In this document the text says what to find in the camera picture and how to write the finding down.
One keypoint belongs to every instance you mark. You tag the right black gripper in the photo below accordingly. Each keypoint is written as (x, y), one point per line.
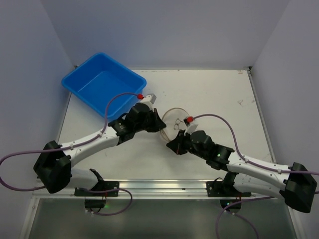
(178, 143)

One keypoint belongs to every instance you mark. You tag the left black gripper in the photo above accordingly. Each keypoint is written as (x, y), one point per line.
(154, 120)

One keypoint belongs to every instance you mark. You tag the round beige mesh laundry bag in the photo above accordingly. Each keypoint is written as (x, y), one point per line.
(173, 118)

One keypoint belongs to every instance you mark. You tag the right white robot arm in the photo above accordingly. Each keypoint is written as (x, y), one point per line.
(294, 184)

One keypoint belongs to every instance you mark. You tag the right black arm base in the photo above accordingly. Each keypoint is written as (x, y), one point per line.
(224, 191)

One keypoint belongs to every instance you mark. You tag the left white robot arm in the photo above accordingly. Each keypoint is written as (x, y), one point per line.
(55, 166)

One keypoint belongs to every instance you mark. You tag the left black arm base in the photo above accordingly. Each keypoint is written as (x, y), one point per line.
(90, 183)

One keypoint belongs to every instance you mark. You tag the blue plastic bin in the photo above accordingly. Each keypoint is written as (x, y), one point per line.
(97, 80)

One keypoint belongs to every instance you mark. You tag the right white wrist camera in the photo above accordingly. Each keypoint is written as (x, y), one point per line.
(191, 125)

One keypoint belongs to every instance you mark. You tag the aluminium mounting rail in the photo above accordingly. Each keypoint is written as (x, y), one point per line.
(146, 189)

